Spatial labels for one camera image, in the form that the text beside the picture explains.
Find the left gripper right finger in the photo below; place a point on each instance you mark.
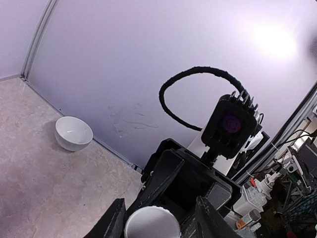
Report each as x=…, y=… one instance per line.
x=209, y=223

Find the right aluminium frame post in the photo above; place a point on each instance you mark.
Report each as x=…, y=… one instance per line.
x=36, y=40

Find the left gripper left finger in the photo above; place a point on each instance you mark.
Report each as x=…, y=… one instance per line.
x=112, y=222

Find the small white pill bottle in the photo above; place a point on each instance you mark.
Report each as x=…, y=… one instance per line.
x=152, y=222

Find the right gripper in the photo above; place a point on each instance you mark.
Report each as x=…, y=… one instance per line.
x=174, y=177

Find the white bowl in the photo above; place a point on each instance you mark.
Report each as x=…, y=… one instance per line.
x=72, y=133

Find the cluttered background equipment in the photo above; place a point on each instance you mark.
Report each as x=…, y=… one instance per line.
x=283, y=185

